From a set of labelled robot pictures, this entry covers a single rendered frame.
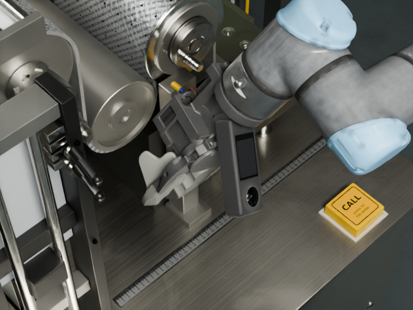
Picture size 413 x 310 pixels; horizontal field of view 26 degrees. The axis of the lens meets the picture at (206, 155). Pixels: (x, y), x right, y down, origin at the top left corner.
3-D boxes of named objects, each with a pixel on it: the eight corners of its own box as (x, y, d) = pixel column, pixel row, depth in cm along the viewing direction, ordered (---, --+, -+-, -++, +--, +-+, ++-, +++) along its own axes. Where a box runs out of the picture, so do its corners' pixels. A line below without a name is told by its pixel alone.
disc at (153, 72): (149, 100, 128) (143, 24, 117) (146, 98, 129) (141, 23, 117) (223, 50, 135) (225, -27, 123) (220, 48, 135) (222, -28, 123)
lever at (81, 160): (94, 189, 97) (96, 186, 96) (66, 154, 98) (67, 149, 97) (104, 182, 98) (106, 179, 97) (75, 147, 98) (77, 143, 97)
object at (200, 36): (222, 33, 128) (190, 75, 128) (212, 26, 129) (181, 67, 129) (201, 14, 121) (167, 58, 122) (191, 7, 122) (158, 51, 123)
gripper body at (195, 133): (190, 115, 114) (244, 57, 107) (224, 171, 112) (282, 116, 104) (147, 123, 109) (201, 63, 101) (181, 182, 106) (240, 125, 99)
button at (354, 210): (355, 238, 147) (357, 230, 145) (323, 213, 150) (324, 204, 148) (382, 214, 150) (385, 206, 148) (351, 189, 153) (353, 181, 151)
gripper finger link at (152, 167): (127, 173, 116) (173, 131, 111) (149, 211, 114) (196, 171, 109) (111, 174, 113) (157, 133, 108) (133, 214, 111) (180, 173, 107)
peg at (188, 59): (205, 66, 124) (199, 74, 124) (192, 55, 126) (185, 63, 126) (201, 63, 123) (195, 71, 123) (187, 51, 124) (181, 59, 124)
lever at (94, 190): (96, 205, 100) (99, 203, 99) (69, 169, 100) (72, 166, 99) (105, 198, 100) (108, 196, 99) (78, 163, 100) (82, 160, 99)
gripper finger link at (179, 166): (167, 179, 112) (212, 139, 108) (174, 190, 112) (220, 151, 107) (144, 182, 108) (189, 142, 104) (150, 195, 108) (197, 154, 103)
